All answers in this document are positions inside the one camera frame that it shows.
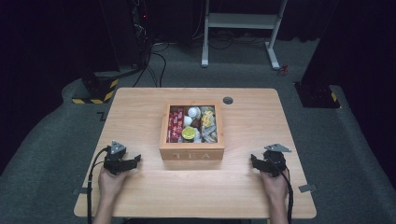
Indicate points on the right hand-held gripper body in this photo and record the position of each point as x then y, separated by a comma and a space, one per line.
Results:
275, 160

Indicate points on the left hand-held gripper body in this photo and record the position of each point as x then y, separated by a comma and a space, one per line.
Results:
115, 160

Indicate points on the wooden tea box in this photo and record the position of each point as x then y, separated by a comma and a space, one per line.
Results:
192, 153

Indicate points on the yellow lidded small cup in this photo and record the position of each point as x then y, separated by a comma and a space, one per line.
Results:
189, 133

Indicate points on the person's left hand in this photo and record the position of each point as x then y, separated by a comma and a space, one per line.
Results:
110, 183

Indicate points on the person's right hand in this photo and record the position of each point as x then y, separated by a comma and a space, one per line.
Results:
275, 186

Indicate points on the grey tape piece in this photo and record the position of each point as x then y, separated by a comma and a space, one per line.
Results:
307, 188
80, 191

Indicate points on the row of red packets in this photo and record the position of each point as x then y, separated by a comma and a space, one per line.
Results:
175, 124

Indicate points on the pile of yellow grey packets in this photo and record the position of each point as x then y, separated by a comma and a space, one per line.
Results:
208, 124

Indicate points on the white capsule cup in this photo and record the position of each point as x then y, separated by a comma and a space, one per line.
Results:
194, 112
187, 121
198, 139

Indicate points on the black stand with striped base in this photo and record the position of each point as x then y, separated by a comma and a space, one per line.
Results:
99, 88

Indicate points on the black stand with dark base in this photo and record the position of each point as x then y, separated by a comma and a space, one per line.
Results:
317, 93

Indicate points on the small red floor object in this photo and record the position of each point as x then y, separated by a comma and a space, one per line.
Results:
282, 70

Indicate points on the white metal stand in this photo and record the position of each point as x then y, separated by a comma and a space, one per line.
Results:
239, 21

